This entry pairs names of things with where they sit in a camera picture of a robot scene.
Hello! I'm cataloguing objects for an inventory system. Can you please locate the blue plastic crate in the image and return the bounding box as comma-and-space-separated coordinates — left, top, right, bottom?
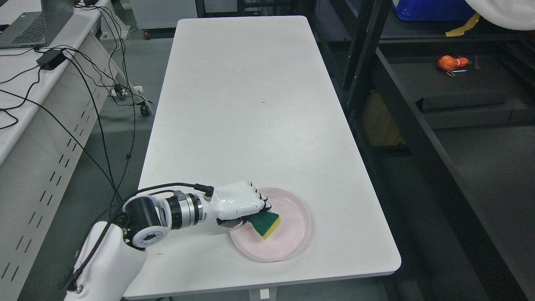
391, 0, 476, 21

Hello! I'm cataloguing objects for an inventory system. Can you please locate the white robotic left hand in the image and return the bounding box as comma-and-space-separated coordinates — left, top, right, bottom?
201, 180, 271, 227

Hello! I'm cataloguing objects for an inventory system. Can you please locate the white power strip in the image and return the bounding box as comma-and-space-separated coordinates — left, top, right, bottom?
109, 86, 145, 99

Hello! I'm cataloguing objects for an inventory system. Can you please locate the black power adapter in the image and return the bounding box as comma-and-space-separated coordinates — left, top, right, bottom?
36, 49, 66, 71

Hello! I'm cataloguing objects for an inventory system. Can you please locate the yellow tape strip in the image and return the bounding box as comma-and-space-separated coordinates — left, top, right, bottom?
445, 13, 480, 38

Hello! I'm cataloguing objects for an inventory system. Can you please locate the dark metal shelf rack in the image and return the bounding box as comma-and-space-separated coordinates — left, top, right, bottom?
309, 0, 534, 301

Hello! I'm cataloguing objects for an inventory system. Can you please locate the white side desk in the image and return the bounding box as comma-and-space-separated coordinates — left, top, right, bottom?
1, 0, 136, 301

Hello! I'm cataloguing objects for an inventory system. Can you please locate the grey laptop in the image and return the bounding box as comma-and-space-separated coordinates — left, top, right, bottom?
0, 0, 74, 49

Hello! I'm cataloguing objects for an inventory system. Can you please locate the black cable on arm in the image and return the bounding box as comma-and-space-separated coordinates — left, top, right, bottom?
63, 182, 215, 291

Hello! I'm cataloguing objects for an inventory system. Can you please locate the white cloth bag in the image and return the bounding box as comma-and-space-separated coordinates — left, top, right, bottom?
466, 0, 535, 31

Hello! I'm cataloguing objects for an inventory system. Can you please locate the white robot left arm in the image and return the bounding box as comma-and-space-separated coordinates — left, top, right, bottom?
64, 191, 209, 301

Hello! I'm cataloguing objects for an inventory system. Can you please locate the green yellow sponge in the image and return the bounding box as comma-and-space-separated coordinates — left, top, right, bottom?
243, 210, 281, 240

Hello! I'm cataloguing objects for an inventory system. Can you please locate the orange toy on shelf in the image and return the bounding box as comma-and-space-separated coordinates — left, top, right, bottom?
437, 55, 470, 71

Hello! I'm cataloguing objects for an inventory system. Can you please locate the pink round plate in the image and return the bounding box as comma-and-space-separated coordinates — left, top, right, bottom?
229, 187, 310, 262

